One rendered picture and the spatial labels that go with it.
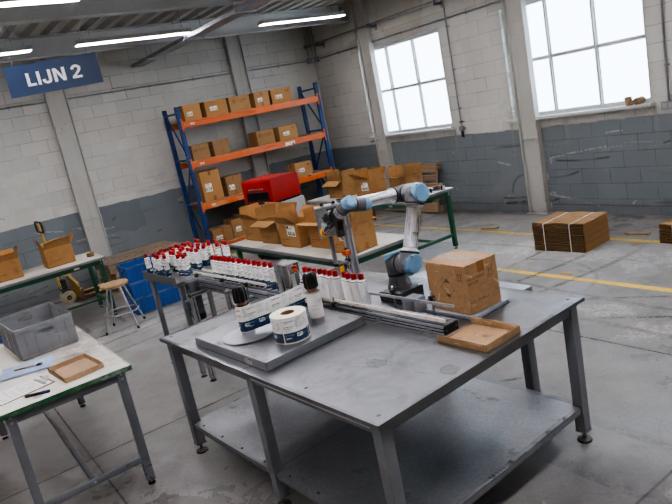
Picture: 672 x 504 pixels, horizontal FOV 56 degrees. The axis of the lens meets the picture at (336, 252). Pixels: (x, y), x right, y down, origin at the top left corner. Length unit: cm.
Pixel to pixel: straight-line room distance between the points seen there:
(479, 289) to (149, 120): 862
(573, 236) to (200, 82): 710
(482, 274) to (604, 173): 557
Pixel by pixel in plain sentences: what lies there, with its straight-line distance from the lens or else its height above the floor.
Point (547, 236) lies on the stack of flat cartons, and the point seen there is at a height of 17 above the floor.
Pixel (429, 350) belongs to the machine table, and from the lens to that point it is 312.
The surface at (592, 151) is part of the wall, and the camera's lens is 889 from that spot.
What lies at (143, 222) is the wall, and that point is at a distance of 1121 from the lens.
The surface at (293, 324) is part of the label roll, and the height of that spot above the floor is 98.
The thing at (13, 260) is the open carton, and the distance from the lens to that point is 863.
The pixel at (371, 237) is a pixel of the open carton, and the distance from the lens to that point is 558.
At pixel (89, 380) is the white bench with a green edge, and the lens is 401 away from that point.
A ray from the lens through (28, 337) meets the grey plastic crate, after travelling 481.
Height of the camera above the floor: 205
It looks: 13 degrees down
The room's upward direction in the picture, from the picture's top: 12 degrees counter-clockwise
